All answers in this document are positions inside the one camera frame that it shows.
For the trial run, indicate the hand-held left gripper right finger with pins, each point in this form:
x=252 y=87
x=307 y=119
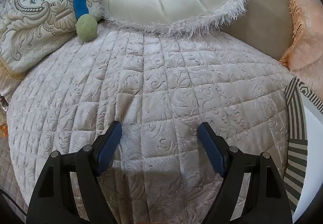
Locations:
x=212 y=149

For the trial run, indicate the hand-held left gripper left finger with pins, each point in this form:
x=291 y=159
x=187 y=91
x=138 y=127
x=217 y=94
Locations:
x=108 y=149

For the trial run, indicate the striped rim white tray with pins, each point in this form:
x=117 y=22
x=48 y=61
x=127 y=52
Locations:
x=297 y=163

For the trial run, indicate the quilted cream sofa cover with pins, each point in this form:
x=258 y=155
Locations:
x=161 y=75

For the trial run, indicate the orange tassel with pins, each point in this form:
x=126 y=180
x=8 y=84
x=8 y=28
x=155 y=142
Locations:
x=2 y=130

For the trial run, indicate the beige sofa backrest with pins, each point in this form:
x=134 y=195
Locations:
x=265 y=12

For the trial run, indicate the floral embroidered cushion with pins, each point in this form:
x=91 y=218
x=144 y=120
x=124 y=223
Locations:
x=32 y=22

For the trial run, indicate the peach fringed blanket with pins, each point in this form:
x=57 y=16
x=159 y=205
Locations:
x=307 y=24

